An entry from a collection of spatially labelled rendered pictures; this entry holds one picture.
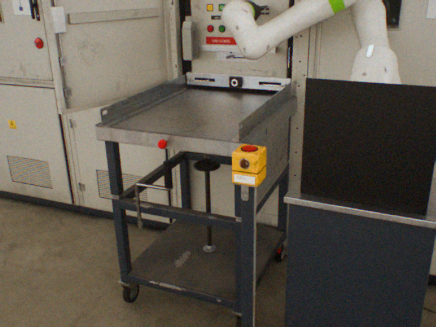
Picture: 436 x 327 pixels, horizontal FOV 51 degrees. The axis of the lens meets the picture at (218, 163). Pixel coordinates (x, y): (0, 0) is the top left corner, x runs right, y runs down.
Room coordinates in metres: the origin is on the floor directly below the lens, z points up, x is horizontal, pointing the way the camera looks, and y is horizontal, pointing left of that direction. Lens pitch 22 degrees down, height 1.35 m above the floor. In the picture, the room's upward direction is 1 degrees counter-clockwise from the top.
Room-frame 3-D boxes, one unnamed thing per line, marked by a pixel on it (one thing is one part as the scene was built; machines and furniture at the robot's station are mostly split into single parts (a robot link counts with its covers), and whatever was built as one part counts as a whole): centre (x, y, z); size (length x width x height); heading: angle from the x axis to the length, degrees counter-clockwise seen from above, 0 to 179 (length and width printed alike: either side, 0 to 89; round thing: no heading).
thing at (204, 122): (1.88, 0.05, 0.82); 0.68 x 0.62 x 0.06; 157
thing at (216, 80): (2.25, -0.11, 0.89); 0.54 x 0.05 x 0.06; 67
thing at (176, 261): (1.88, 0.05, 0.46); 0.64 x 0.58 x 0.66; 157
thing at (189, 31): (2.25, 0.12, 1.09); 0.08 x 0.05 x 0.17; 157
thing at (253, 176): (1.25, -0.09, 0.85); 0.08 x 0.08 x 0.10; 67
